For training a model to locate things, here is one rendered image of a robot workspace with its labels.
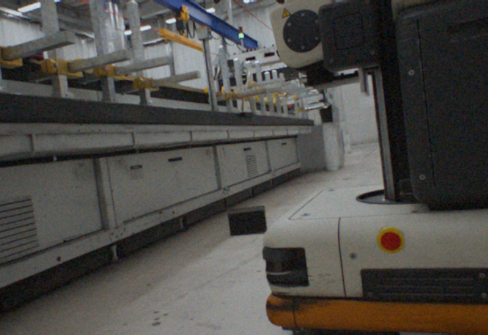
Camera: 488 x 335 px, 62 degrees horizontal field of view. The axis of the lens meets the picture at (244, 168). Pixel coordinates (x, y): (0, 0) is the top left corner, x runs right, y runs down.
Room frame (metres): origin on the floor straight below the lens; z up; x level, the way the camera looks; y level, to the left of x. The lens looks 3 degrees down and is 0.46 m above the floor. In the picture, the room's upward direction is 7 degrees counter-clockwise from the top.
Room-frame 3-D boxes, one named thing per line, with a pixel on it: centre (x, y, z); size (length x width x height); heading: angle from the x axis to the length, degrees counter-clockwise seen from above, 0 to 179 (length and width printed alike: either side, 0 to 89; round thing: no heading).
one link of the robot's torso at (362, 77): (1.06, -0.25, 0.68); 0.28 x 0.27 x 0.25; 159
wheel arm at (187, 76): (1.89, 0.35, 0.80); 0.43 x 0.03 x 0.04; 69
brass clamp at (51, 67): (1.43, 0.58, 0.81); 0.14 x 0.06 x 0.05; 159
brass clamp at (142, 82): (1.90, 0.40, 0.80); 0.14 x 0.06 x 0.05; 159
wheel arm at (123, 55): (1.43, 0.53, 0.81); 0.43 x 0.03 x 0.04; 69
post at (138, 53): (1.88, 0.41, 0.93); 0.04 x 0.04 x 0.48; 69
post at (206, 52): (2.56, 0.14, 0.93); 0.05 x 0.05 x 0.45; 69
